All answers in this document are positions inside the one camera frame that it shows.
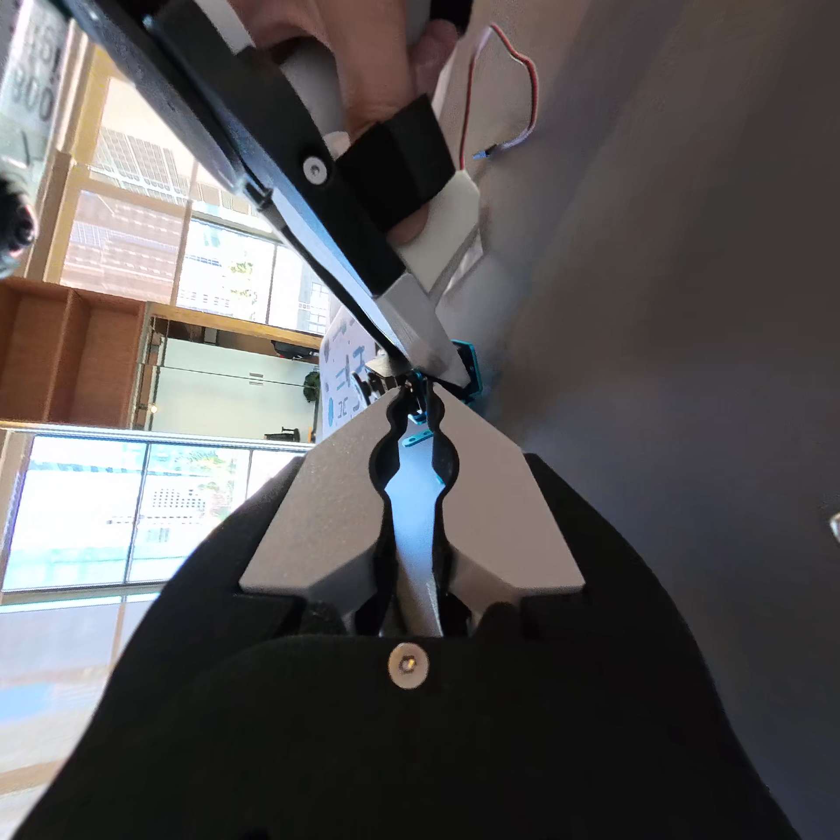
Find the dark brown desk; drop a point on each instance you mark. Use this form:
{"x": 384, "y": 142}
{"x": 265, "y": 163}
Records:
{"x": 656, "y": 328}

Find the white printed instruction manual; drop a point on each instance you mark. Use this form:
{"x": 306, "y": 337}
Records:
{"x": 341, "y": 367}

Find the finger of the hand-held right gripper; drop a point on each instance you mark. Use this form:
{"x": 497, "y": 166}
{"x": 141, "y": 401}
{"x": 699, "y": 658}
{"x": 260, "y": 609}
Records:
{"x": 382, "y": 365}
{"x": 420, "y": 328}

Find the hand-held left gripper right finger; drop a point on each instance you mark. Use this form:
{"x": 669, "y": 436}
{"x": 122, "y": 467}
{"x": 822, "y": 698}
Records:
{"x": 512, "y": 525}

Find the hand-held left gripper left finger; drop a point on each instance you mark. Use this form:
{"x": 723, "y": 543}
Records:
{"x": 315, "y": 525}

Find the wooden cabinet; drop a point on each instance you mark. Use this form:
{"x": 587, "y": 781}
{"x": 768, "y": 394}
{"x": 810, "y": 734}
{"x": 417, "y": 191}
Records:
{"x": 65, "y": 354}

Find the large glass window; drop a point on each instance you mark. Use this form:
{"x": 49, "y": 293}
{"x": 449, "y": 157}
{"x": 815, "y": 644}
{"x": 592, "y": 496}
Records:
{"x": 98, "y": 512}

